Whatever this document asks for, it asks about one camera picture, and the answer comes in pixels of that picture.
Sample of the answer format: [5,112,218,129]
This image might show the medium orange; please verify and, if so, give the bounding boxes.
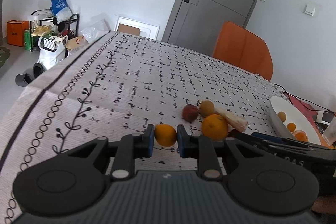
[154,124,177,147]

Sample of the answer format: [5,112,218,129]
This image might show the clear plastic bag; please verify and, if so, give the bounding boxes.
[81,20,110,43]

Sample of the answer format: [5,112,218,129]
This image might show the small orange kumquat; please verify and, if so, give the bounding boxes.
[286,122,296,133]

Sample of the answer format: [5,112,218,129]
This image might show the black metal rack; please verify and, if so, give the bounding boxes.
[29,9,80,51]

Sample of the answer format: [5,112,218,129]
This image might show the brown cardboard piece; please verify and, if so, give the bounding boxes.
[117,24,141,36]

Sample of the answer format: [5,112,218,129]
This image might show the white light switch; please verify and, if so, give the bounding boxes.
[304,4,315,17]

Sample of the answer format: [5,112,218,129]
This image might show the green-yellow round fruit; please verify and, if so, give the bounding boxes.
[277,111,286,123]
[199,100,215,118]

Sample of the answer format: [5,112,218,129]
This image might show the green bag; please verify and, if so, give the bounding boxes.
[23,30,31,51]

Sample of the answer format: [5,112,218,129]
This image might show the person's right hand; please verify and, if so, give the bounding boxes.
[312,196,336,215]

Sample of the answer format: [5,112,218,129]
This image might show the white framed board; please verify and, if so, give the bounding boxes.
[114,17,159,39]

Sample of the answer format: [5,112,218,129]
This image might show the red lychee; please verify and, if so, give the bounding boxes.
[182,104,199,123]

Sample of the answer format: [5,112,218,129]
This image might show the clear plastic cup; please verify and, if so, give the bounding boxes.
[322,117,336,145]

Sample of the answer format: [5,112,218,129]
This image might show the blue white plastic bag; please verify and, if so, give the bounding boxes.
[50,0,72,24]

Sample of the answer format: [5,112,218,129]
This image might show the white shopping bag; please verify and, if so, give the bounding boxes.
[38,36,68,70]

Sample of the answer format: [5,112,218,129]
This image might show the white ceramic bowl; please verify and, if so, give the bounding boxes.
[269,96,321,145]

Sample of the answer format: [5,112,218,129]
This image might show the white charger block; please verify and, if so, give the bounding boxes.
[316,111,325,123]

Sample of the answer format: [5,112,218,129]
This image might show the orange box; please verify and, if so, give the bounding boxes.
[6,20,29,47]

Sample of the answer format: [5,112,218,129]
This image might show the large orange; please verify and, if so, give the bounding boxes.
[201,114,228,141]

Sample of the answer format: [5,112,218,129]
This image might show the orange chair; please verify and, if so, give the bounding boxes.
[213,21,273,80]

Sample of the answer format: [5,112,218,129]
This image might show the white patterned tablecloth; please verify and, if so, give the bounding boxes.
[1,32,284,223]

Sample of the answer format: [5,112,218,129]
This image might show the red orange table mat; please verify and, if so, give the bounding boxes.
[285,94,333,148]

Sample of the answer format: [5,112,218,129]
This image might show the black cable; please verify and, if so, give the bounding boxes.
[273,82,336,117]

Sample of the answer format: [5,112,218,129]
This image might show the black slippers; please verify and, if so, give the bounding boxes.
[15,63,45,87]

